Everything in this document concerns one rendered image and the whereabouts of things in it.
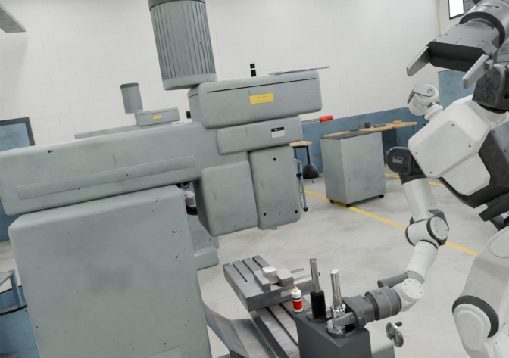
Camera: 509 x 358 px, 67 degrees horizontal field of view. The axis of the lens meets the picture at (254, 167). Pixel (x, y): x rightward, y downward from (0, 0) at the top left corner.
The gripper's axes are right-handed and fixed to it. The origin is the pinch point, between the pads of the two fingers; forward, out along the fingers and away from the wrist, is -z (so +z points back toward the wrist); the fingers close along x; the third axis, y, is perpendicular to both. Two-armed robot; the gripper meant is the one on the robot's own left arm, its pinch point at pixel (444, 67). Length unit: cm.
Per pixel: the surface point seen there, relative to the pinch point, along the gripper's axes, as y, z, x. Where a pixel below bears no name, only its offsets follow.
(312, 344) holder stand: -77, -45, 20
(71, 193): -18, -69, 83
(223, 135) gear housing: -30, -19, 72
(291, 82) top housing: -30, 13, 69
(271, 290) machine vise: -105, -39, 63
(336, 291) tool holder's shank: -61, -30, 18
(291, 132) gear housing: -44, 2, 65
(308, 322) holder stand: -74, -41, 24
